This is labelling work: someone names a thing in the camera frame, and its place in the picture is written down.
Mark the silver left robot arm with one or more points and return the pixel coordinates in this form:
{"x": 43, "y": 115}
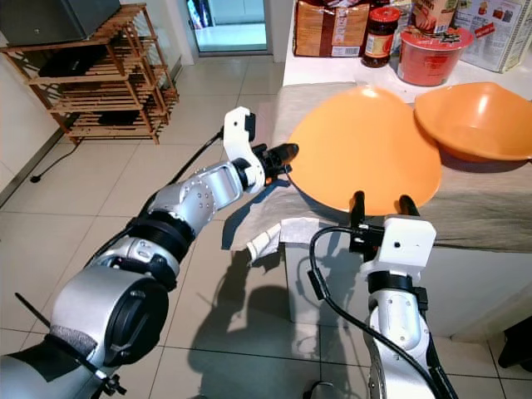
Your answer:
{"x": 100, "y": 316}

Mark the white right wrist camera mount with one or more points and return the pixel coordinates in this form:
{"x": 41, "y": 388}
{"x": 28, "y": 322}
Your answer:
{"x": 403, "y": 245}

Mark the dark sauce jar red lid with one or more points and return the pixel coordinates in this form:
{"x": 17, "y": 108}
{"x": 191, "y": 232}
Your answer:
{"x": 381, "y": 37}

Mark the red instant noodle cup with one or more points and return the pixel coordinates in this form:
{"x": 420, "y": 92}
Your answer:
{"x": 428, "y": 58}

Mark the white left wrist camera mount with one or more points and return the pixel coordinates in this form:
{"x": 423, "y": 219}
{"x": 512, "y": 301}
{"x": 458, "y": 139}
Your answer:
{"x": 237, "y": 137}

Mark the large black box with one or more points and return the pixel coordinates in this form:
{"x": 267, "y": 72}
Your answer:
{"x": 58, "y": 17}

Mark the cream kitchen cabinet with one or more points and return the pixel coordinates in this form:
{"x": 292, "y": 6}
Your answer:
{"x": 12, "y": 125}

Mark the brown food package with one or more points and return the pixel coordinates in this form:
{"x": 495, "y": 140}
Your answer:
{"x": 328, "y": 29}

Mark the orange bowl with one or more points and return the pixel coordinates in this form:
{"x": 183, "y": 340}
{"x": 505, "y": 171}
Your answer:
{"x": 478, "y": 120}

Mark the white table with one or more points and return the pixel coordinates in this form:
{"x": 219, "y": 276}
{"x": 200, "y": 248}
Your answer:
{"x": 482, "y": 291}

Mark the wooden slatted shelf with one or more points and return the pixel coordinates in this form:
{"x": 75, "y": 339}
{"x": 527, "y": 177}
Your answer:
{"x": 133, "y": 29}

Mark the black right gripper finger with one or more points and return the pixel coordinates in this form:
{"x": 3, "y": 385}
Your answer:
{"x": 358, "y": 209}
{"x": 408, "y": 208}

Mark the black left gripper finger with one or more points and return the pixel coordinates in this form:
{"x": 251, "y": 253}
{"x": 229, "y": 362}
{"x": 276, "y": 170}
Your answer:
{"x": 281, "y": 169}
{"x": 284, "y": 152}

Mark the small black item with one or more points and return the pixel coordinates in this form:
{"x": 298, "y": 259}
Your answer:
{"x": 120, "y": 116}

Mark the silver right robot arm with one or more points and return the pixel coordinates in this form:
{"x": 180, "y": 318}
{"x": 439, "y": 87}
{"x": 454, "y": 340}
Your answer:
{"x": 399, "y": 332}

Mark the glass door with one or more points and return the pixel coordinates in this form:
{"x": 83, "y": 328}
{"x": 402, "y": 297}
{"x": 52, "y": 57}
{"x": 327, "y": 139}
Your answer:
{"x": 229, "y": 29}

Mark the printed paper cup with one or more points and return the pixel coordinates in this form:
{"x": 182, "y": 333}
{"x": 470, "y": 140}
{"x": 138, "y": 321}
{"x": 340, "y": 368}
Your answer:
{"x": 432, "y": 12}

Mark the orange plate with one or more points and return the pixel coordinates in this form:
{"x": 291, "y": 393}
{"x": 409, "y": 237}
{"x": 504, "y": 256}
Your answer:
{"x": 362, "y": 150}

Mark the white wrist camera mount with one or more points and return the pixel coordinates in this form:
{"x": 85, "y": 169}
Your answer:
{"x": 237, "y": 137}
{"x": 403, "y": 245}

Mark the printed white carton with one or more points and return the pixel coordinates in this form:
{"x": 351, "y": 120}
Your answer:
{"x": 499, "y": 33}

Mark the flat black item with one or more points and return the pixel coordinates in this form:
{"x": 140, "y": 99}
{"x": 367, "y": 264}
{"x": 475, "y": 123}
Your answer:
{"x": 91, "y": 61}

